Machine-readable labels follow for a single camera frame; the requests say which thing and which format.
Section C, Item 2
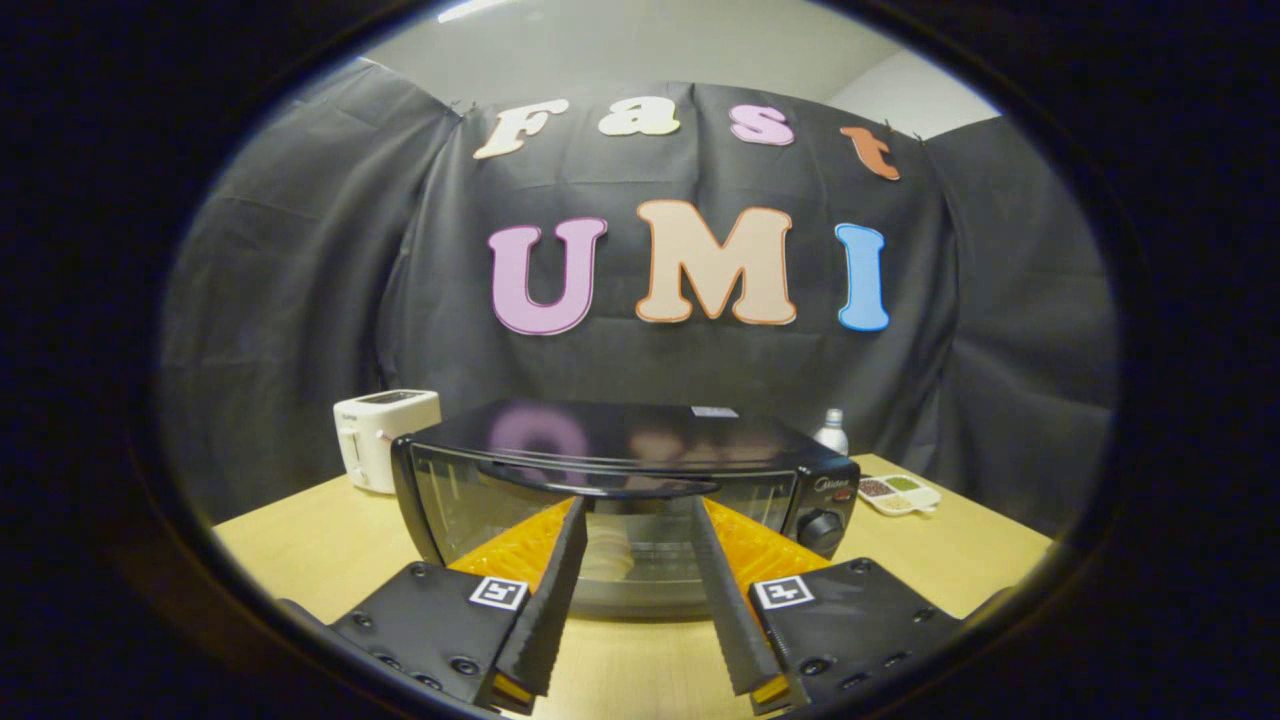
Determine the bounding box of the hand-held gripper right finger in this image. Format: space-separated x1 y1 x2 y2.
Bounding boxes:
690 497 966 716

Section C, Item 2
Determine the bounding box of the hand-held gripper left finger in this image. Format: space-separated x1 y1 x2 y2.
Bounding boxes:
330 497 591 713

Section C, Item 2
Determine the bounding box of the pale bread roll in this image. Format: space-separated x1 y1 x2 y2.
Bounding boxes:
585 520 637 583

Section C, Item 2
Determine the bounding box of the black toaster oven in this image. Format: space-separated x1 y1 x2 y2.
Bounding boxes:
390 400 863 619

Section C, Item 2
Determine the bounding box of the white toaster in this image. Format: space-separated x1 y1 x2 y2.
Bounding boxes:
333 389 442 495

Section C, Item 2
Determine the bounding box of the white bottle with pink label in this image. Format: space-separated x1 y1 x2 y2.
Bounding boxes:
812 408 851 457

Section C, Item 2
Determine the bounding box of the white divided spice dish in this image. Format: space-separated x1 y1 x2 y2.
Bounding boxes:
858 473 943 517

